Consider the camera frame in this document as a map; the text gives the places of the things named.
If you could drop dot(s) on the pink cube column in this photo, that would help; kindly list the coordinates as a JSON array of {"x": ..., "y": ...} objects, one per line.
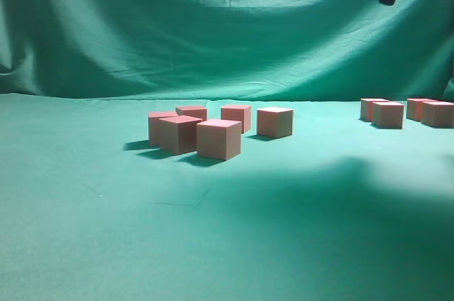
[
  {"x": 437, "y": 114},
  {"x": 414, "y": 108},
  {"x": 366, "y": 108},
  {"x": 388, "y": 115},
  {"x": 218, "y": 139}
]

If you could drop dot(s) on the pink cube placed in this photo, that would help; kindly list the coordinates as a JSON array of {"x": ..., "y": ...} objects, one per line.
[
  {"x": 178, "y": 134},
  {"x": 200, "y": 112},
  {"x": 238, "y": 112},
  {"x": 275, "y": 122},
  {"x": 153, "y": 125}
]

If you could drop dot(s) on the green cloth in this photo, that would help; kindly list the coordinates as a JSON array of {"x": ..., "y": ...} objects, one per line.
[{"x": 339, "y": 210}]

